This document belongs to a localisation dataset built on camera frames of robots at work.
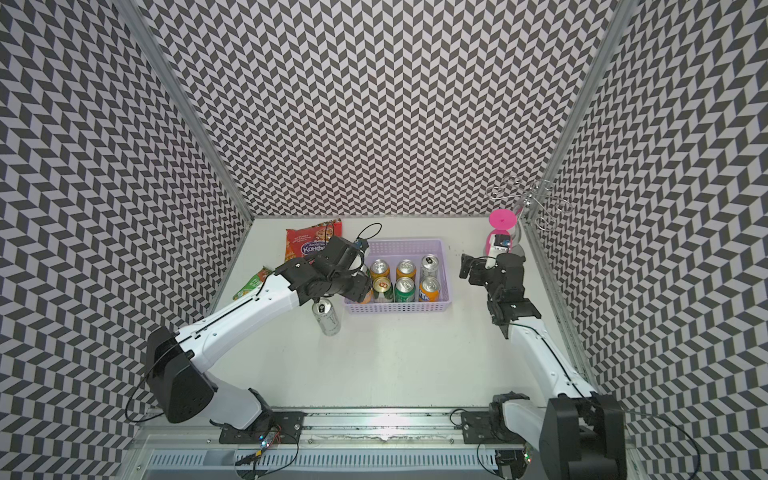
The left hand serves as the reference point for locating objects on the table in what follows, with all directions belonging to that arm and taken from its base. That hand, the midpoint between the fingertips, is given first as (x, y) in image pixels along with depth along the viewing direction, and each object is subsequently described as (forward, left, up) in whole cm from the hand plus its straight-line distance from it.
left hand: (358, 284), depth 79 cm
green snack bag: (+10, +36, -14) cm, 40 cm away
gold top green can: (+4, -6, -10) cm, 12 cm away
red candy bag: (+25, +22, -12) cm, 36 cm away
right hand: (+7, -34, 0) cm, 34 cm away
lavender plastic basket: (+23, -10, -15) cm, 29 cm away
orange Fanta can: (+4, -20, -9) cm, 22 cm away
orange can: (+10, -13, -8) cm, 18 cm away
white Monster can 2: (+10, -21, -5) cm, 23 cm away
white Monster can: (-7, +8, -5) cm, 12 cm away
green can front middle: (+4, -13, -10) cm, 17 cm away
